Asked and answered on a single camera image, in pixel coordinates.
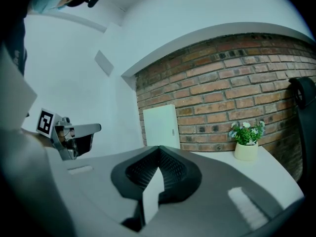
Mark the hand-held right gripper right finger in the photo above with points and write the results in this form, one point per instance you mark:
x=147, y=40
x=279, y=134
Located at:
x=180, y=174

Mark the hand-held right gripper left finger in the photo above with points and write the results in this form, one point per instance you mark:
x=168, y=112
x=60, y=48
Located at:
x=133, y=174

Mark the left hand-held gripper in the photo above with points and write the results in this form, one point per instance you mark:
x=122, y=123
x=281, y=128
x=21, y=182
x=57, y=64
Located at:
x=47, y=122

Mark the white rectangular panel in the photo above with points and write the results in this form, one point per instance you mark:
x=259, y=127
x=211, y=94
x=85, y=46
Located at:
x=159, y=127

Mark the person's left forearm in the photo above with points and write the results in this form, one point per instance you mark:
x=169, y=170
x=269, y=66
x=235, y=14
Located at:
x=42, y=140

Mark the green plant in white pot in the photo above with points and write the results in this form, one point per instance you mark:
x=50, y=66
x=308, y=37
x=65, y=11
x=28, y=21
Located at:
x=247, y=149

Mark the black printed t-shirt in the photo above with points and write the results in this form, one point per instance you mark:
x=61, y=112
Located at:
x=16, y=48

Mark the black office chair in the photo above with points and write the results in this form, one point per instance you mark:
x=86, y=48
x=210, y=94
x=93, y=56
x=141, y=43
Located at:
x=307, y=132

